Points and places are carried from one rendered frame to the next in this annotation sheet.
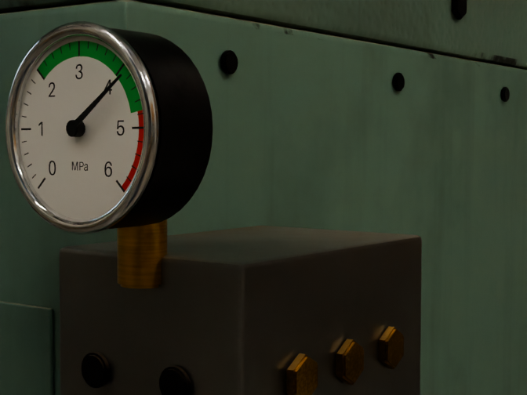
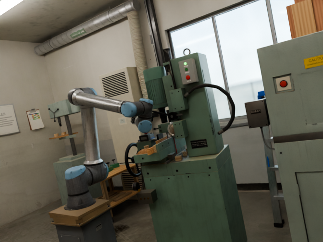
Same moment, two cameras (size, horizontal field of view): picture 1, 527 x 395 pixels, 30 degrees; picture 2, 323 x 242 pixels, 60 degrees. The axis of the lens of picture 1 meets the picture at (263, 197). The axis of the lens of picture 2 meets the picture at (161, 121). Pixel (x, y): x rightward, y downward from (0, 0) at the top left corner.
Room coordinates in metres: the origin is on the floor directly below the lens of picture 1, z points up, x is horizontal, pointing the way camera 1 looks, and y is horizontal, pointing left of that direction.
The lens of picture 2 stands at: (0.22, -2.04, 1.21)
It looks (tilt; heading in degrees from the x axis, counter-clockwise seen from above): 3 degrees down; 80
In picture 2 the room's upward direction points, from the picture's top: 12 degrees counter-clockwise
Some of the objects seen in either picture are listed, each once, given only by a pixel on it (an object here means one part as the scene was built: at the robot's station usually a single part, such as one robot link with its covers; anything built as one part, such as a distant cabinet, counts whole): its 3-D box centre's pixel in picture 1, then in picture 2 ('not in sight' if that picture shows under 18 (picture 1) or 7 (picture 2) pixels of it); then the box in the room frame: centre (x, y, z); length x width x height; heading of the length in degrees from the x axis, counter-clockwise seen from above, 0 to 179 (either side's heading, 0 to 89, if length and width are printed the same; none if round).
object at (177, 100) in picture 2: not in sight; (179, 99); (0.71, -0.12, 1.23); 0.09 x 0.08 x 0.15; 144
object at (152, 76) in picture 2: not in sight; (157, 88); (0.63, 0.13, 1.35); 0.18 x 0.18 x 0.31
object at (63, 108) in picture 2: not in sight; (75, 152); (-0.39, 2.36, 0.79); 0.62 x 0.48 x 1.58; 135
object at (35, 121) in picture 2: not in sight; (35, 118); (-0.94, 2.84, 1.42); 0.23 x 0.06 x 0.34; 47
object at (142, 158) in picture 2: not in sight; (158, 149); (0.55, 0.20, 0.87); 0.61 x 0.30 x 0.06; 54
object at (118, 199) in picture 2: not in sight; (107, 187); (0.01, 1.62, 0.32); 0.66 x 0.57 x 0.64; 45
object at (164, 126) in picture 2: not in sight; (167, 128); (0.64, 0.12, 1.03); 0.14 x 0.07 x 0.09; 144
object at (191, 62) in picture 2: not in sight; (188, 71); (0.81, -0.17, 1.40); 0.10 x 0.06 x 0.16; 144
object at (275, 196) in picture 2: not in sight; (279, 156); (1.55, 0.14, 0.58); 0.27 x 0.25 x 1.16; 46
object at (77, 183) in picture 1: (118, 159); (136, 187); (0.31, 0.05, 0.65); 0.06 x 0.04 x 0.08; 54
